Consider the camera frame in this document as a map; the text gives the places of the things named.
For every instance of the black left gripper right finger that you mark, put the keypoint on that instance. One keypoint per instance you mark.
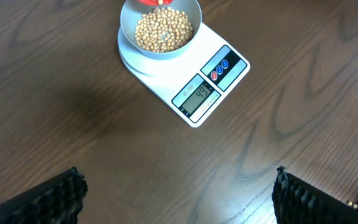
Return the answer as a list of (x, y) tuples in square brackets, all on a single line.
[(296, 201)]

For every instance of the soybeans in bowl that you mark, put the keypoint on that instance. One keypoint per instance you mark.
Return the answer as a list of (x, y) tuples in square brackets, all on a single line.
[(163, 30)]

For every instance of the red plastic scoop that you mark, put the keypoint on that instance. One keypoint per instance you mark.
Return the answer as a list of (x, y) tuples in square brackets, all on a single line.
[(155, 2)]

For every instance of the grey-green plastic bowl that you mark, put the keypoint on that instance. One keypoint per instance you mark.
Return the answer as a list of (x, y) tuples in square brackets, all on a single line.
[(133, 10)]

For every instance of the white digital kitchen scale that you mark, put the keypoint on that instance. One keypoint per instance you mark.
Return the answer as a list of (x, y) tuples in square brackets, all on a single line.
[(194, 83)]

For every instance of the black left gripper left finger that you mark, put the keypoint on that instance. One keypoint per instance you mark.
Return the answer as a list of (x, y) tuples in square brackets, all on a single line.
[(57, 200)]

